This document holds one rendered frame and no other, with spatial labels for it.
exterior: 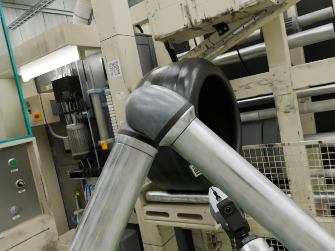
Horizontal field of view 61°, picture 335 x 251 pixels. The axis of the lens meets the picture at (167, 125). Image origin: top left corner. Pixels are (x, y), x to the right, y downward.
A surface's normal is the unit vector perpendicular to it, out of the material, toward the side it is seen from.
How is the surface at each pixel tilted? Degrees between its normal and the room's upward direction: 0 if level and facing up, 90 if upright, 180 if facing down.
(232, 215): 95
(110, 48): 90
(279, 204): 68
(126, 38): 90
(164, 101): 49
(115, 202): 83
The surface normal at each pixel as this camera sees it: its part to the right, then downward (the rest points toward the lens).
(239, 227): 0.10, 0.15
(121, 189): 0.32, -0.12
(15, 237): 0.81, -0.12
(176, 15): -0.55, 0.18
